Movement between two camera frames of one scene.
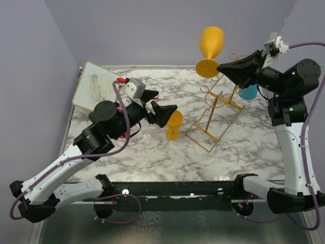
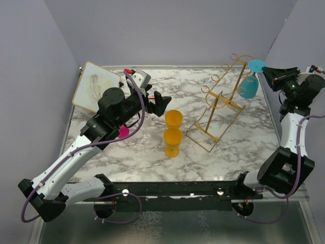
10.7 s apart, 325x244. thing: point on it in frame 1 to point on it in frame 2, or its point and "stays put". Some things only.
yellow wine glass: [172, 131] stays put
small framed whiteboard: [95, 85] stays put
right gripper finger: [242, 70] to [272, 74]
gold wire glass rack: [223, 106] stays put
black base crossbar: [169, 196] stays put
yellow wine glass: [212, 42] to [172, 137]
